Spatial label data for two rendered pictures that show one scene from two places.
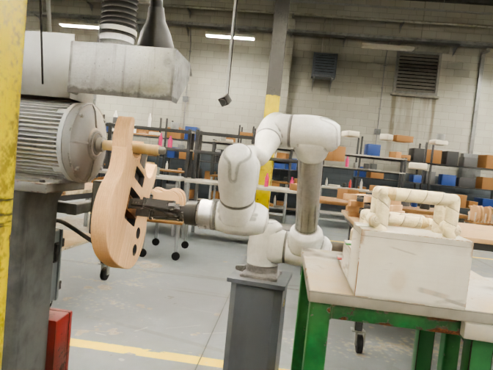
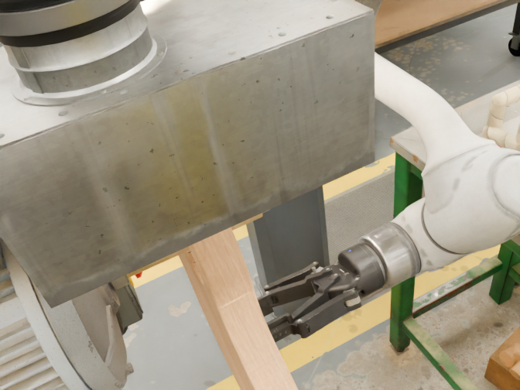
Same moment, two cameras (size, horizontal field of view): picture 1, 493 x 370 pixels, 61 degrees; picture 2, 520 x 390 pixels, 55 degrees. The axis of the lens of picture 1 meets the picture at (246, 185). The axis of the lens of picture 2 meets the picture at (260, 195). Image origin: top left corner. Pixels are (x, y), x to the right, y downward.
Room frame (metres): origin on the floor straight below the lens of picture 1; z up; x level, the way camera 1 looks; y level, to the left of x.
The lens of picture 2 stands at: (0.87, 0.47, 1.68)
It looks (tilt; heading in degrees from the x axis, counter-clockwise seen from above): 41 degrees down; 336
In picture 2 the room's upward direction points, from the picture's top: 11 degrees counter-clockwise
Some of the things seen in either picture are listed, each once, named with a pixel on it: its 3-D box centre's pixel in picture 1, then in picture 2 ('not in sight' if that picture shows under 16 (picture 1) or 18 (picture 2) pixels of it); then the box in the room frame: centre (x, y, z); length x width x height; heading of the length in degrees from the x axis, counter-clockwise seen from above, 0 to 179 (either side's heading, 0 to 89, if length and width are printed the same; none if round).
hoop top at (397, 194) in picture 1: (418, 197); not in sight; (1.06, -0.44, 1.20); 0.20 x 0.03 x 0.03; 84
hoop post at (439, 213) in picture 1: (439, 215); not in sight; (1.13, -0.53, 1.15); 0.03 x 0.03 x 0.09
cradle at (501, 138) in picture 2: not in sight; (503, 139); (1.43, -0.38, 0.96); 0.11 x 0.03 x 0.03; 175
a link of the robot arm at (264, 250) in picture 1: (266, 241); not in sight; (2.03, -0.13, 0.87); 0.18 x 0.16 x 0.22; 78
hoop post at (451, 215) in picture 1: (450, 219); not in sight; (1.05, -0.52, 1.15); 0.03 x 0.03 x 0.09
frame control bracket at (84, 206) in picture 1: (84, 206); not in sight; (1.53, 0.58, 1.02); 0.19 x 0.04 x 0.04; 175
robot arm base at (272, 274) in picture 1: (257, 268); not in sight; (2.04, -0.10, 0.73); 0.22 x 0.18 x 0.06; 77
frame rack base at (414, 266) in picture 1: (405, 263); not in sight; (1.11, -0.44, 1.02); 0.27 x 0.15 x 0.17; 85
